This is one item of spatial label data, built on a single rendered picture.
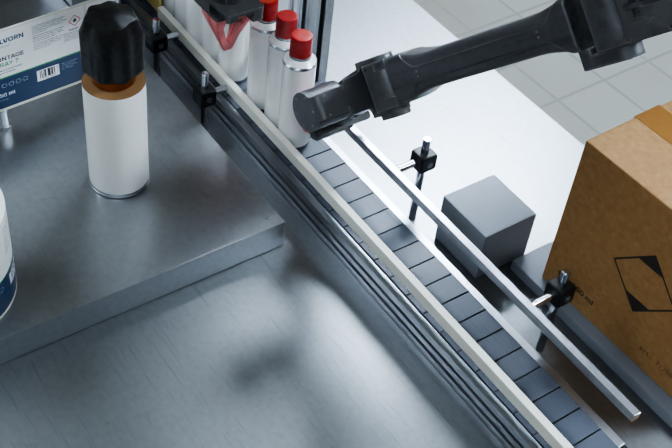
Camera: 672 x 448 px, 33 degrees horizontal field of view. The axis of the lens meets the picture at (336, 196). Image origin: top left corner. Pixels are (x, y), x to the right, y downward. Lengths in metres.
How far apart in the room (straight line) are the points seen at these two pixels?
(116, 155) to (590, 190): 0.66
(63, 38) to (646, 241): 0.91
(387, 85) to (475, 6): 2.28
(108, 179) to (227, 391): 0.37
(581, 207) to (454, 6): 2.24
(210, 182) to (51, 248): 0.26
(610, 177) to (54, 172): 0.81
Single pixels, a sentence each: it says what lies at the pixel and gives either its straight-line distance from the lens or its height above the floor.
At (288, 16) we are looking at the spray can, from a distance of 1.69.
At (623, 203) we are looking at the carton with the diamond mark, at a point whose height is 1.07.
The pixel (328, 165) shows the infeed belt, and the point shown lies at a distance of 1.75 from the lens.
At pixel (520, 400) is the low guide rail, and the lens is 1.45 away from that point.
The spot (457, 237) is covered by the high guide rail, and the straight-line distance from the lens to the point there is 1.55.
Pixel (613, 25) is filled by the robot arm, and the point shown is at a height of 1.39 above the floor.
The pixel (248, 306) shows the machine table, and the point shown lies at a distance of 1.60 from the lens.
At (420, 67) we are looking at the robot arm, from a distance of 1.43.
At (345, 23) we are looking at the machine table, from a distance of 2.14.
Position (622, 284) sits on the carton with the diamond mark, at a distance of 1.57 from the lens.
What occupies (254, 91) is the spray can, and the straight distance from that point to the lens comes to 1.81.
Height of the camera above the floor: 2.05
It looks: 44 degrees down
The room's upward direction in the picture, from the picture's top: 7 degrees clockwise
